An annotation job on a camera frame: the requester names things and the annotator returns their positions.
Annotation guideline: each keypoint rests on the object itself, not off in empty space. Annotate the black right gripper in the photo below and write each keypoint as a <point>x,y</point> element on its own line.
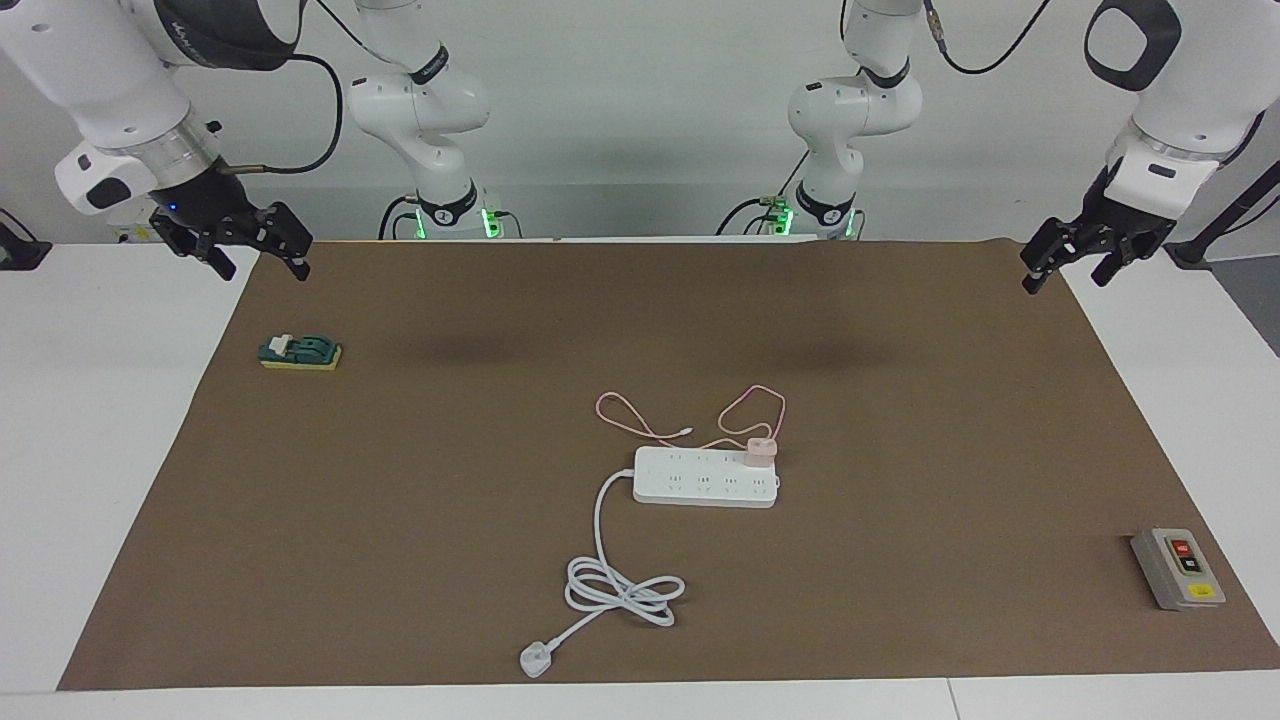
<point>215,215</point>

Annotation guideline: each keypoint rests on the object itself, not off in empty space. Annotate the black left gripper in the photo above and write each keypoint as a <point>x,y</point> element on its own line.
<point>1105,228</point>

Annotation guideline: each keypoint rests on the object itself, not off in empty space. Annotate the pink charger block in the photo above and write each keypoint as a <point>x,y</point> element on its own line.
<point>760,452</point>

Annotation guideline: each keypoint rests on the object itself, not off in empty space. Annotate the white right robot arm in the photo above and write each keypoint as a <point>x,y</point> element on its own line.
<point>100,70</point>

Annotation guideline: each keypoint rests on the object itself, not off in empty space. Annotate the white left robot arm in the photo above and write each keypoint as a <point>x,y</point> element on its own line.
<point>1190,100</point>

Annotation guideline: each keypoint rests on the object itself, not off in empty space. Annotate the white power strip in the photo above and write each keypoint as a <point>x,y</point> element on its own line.
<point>690,480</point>

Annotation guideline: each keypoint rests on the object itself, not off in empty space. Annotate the black clamp stand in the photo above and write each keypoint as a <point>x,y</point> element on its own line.
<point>20,250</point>
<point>1195,255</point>

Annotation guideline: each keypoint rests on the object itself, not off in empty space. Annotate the brown table mat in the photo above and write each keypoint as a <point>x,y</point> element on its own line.
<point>400,500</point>

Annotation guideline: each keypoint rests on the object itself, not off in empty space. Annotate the green knife switch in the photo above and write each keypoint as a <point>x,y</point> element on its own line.
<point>310,350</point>

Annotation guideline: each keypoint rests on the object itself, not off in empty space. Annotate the white wall socket box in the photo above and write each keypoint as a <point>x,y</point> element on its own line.
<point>135,235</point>

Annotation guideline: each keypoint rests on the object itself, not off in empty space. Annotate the grey switch box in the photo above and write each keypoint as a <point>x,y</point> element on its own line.
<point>1180,570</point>

